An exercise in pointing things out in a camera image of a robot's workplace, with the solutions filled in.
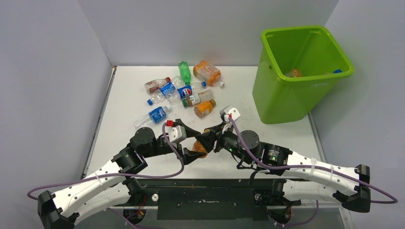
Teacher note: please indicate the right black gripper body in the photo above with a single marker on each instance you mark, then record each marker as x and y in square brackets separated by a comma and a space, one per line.
[228, 140]

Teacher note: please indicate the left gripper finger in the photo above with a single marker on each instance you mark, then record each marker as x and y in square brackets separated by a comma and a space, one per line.
[185, 130]
[190, 156]

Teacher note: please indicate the small orange juice bottle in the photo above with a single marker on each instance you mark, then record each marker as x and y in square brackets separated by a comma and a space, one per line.
[204, 108]

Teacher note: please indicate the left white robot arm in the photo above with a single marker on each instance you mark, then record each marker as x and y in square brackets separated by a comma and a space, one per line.
[115, 182]

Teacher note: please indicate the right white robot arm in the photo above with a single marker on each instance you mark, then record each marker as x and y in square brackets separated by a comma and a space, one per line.
[316, 180]

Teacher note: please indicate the green plastic bin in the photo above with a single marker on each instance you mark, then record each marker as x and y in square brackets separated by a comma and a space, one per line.
[315, 53]

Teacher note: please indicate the pepsi bottle blue cap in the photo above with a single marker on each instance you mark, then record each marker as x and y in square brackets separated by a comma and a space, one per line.
[190, 89]

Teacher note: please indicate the brown tea bottle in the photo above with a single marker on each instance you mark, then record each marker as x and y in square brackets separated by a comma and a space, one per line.
[196, 99]

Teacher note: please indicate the blue label crushed bottle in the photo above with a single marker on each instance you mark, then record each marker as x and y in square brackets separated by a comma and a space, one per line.
[161, 94]

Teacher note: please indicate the crushed red label bottle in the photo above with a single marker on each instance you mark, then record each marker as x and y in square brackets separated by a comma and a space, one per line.
[152, 86]

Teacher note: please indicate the large orange tea bottle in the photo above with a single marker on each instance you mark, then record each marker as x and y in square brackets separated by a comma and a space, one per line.
[208, 73]

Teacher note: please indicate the green soda bottle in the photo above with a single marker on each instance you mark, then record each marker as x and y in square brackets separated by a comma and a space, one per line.
[185, 73]

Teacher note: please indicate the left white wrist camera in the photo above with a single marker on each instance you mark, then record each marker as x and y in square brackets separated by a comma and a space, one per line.
[176, 131]

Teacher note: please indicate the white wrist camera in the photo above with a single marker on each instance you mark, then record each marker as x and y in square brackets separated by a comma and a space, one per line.
[228, 113]
[176, 131]

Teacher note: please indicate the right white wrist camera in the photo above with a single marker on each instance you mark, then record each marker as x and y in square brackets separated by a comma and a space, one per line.
[228, 113]

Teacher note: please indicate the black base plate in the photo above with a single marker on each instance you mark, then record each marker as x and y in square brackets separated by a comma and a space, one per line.
[206, 199]

